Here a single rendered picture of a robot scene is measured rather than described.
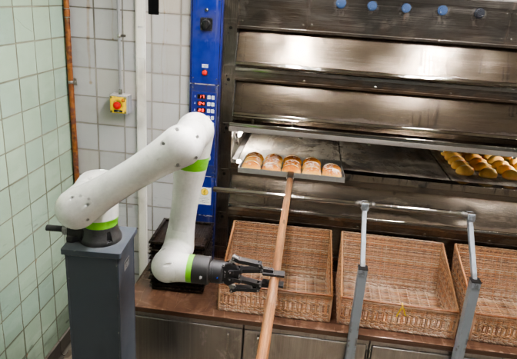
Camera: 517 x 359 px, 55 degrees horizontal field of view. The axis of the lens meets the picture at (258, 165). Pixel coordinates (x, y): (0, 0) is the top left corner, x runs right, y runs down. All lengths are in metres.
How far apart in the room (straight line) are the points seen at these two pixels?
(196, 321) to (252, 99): 1.15
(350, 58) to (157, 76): 1.00
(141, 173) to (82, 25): 1.48
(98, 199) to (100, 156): 1.39
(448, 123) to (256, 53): 1.03
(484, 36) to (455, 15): 0.17
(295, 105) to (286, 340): 1.17
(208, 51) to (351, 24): 0.72
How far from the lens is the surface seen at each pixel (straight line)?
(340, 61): 2.57
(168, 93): 2.71
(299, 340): 2.54
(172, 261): 1.64
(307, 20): 2.58
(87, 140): 2.95
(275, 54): 2.57
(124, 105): 2.73
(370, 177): 2.73
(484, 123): 2.75
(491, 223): 2.95
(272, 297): 1.53
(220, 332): 2.57
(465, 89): 2.69
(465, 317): 2.46
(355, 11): 2.58
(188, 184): 1.63
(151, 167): 1.47
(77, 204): 1.59
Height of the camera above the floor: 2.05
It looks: 19 degrees down
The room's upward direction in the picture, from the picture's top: 4 degrees clockwise
